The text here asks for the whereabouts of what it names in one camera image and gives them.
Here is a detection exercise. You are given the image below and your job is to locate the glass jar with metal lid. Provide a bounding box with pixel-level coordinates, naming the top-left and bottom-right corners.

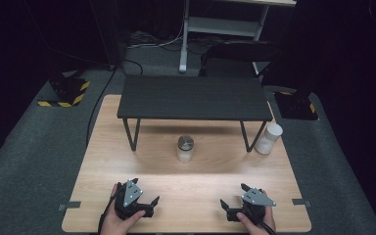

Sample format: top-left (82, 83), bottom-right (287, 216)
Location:
top-left (176, 135), bottom-right (196, 165)

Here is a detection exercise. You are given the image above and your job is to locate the right hand-held gripper cable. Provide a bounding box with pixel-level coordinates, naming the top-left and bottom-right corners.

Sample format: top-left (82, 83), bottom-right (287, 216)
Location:
top-left (257, 218), bottom-right (278, 235)

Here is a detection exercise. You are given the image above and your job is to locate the grey tape strip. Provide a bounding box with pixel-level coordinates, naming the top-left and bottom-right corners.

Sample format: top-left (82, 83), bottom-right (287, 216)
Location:
top-left (291, 198), bottom-right (312, 208)
top-left (57, 201), bottom-right (82, 212)

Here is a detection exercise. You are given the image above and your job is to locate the black looped floor cable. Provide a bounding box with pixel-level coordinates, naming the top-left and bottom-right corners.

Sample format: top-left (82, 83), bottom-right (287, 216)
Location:
top-left (120, 58), bottom-right (144, 76)

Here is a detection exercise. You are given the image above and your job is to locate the white floor cable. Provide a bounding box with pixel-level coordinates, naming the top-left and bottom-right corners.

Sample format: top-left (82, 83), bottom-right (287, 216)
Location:
top-left (126, 19), bottom-right (186, 51)

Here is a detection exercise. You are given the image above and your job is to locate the hand-held gripper cable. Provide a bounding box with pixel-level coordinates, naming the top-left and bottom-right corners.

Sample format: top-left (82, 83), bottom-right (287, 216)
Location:
top-left (97, 182), bottom-right (122, 235)
top-left (257, 218), bottom-right (278, 235)

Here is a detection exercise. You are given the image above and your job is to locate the white metal desk frame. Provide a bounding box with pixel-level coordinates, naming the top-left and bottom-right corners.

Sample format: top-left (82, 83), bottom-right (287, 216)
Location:
top-left (178, 0), bottom-right (298, 73)

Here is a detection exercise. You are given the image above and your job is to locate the left hand-held gripper cable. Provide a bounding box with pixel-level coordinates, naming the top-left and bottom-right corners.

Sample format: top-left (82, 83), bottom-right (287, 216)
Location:
top-left (97, 182), bottom-right (122, 235)

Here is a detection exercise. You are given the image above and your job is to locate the person's right hand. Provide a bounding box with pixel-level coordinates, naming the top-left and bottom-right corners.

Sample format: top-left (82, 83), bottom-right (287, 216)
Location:
top-left (236, 190), bottom-right (277, 235)

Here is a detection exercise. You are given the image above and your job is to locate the black stand base striped tape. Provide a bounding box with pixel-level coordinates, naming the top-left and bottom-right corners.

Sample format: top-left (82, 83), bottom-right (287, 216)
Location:
top-left (36, 75), bottom-right (91, 109)
top-left (273, 90), bottom-right (320, 121)

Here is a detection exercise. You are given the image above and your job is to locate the white plastic bottle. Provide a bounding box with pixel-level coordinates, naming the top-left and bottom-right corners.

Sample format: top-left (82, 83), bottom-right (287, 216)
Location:
top-left (255, 122), bottom-right (284, 156)

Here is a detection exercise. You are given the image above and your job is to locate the person's left hand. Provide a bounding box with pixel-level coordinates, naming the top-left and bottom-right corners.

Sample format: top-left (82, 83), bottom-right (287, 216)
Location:
top-left (99, 183), bottom-right (147, 235)

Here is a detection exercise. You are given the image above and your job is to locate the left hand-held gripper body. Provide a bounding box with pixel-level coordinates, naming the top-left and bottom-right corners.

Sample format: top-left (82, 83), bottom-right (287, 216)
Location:
top-left (114, 179), bottom-right (155, 220)

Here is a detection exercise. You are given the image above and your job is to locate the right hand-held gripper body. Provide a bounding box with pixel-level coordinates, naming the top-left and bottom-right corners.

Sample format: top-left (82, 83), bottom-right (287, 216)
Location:
top-left (225, 187), bottom-right (278, 223)

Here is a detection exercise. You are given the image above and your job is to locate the black chair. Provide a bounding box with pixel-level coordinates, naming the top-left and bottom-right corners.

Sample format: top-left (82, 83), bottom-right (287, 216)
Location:
top-left (198, 40), bottom-right (280, 79)

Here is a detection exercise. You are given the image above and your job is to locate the black shelf with metal legs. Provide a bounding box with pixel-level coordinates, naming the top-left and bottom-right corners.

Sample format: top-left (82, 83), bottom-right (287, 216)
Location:
top-left (117, 74), bottom-right (274, 154)

